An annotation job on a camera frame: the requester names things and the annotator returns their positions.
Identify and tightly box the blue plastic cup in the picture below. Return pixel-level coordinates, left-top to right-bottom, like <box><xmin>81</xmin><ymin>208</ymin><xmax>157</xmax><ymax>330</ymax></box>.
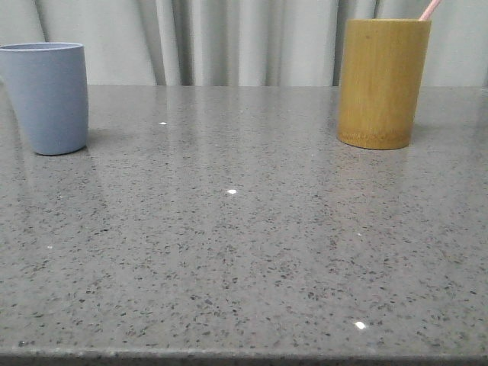
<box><xmin>1</xmin><ymin>42</ymin><xmax>88</xmax><ymax>156</ymax></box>

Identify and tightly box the pink chopstick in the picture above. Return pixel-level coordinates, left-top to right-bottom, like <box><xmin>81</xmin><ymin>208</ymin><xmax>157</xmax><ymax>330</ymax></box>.
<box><xmin>419</xmin><ymin>0</ymin><xmax>441</xmax><ymax>21</ymax></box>

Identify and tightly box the grey-white curtain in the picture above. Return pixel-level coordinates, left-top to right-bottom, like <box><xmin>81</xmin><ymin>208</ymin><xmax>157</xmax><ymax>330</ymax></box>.
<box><xmin>0</xmin><ymin>0</ymin><xmax>488</xmax><ymax>88</ymax></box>

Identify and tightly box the bamboo cylindrical holder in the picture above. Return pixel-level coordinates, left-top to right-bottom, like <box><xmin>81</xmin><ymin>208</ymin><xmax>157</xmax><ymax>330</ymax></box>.
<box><xmin>337</xmin><ymin>18</ymin><xmax>431</xmax><ymax>150</ymax></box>

